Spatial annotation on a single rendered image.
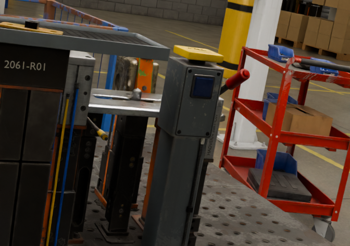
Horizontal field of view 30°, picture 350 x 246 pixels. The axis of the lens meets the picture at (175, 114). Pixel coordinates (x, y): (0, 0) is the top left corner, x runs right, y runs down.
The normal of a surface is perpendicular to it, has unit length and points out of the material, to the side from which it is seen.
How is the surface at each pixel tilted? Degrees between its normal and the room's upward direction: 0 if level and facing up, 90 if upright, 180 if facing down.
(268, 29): 90
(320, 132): 90
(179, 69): 90
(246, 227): 0
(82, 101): 90
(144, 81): 78
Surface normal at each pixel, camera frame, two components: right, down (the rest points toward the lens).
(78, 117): 0.38, 0.26
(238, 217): 0.17, -0.96
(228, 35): -0.86, -0.04
